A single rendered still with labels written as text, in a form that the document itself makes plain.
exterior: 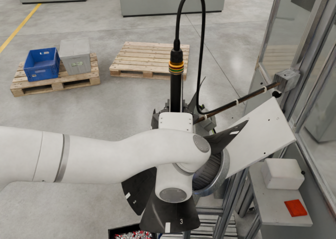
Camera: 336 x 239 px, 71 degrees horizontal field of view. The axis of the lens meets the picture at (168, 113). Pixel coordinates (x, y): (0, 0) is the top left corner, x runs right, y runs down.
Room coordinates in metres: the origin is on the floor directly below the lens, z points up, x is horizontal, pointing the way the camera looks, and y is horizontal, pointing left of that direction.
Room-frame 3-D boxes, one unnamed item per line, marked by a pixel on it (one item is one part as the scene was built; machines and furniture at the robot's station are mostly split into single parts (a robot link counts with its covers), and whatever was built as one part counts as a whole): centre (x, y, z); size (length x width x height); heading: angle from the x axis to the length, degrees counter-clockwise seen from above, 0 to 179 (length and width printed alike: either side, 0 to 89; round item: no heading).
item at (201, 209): (0.72, -0.25, 0.56); 0.19 x 0.04 x 0.04; 87
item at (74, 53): (3.28, 1.39, 0.31); 0.60 x 0.42 x 0.33; 16
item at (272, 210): (0.68, -0.58, 0.85); 0.36 x 0.24 x 0.03; 177
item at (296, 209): (0.57, -0.64, 0.87); 0.08 x 0.08 x 0.02; 7
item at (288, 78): (0.93, -0.55, 1.39); 0.10 x 0.07 x 0.09; 122
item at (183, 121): (0.48, -0.02, 1.51); 0.11 x 0.10 x 0.07; 177
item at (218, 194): (0.80, -0.37, 0.73); 0.15 x 0.09 x 0.22; 87
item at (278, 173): (0.76, -0.61, 0.92); 0.17 x 0.16 x 0.11; 87
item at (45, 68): (3.15, 1.87, 0.25); 0.60 x 0.41 x 0.22; 16
